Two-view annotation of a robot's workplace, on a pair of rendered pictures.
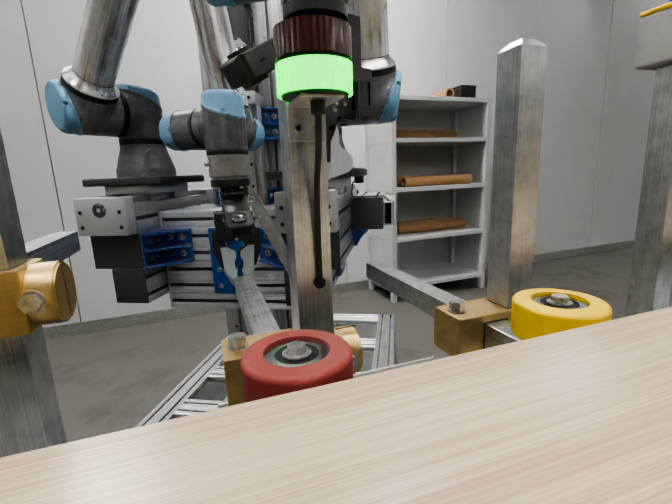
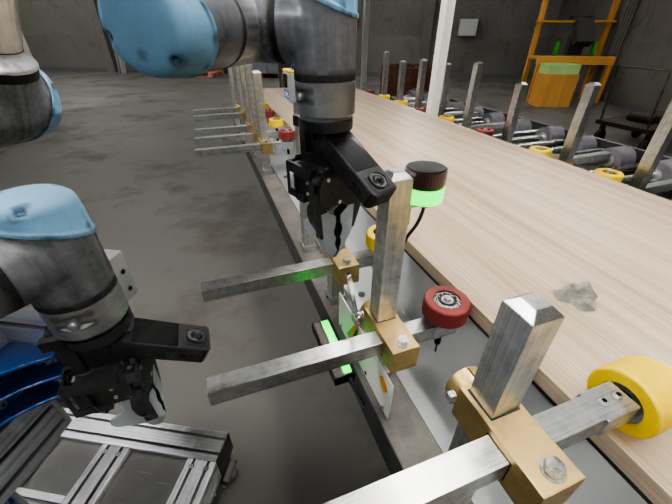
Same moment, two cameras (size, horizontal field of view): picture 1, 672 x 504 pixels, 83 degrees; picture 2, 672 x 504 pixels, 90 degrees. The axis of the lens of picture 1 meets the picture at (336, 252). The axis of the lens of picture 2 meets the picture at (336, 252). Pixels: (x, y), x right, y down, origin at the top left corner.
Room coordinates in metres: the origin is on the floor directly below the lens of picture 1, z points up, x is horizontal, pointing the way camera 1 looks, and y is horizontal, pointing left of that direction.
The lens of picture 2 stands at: (0.46, 0.48, 1.30)
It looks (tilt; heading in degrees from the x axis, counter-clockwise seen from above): 34 degrees down; 269
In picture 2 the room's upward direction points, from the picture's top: straight up
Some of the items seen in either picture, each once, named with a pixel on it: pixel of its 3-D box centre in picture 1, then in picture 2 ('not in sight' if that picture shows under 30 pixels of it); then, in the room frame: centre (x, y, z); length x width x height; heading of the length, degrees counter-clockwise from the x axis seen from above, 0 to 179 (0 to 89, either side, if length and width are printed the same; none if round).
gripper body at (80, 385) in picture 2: (232, 211); (106, 356); (0.74, 0.20, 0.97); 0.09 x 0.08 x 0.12; 19
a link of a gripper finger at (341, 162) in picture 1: (332, 164); (333, 224); (0.45, 0.00, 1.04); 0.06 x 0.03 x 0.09; 129
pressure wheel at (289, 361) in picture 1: (301, 415); (442, 320); (0.25, 0.03, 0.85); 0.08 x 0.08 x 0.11
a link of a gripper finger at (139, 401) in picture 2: (225, 245); (141, 395); (0.71, 0.21, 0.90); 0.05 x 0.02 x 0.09; 109
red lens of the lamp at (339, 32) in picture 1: (312, 46); (425, 174); (0.32, 0.01, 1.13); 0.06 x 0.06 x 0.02
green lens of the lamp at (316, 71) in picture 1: (314, 81); (422, 191); (0.32, 0.01, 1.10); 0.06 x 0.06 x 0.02
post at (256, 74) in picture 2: not in sight; (262, 128); (0.77, -1.16, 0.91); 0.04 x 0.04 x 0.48; 19
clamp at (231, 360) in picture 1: (293, 361); (388, 331); (0.36, 0.05, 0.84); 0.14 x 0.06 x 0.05; 109
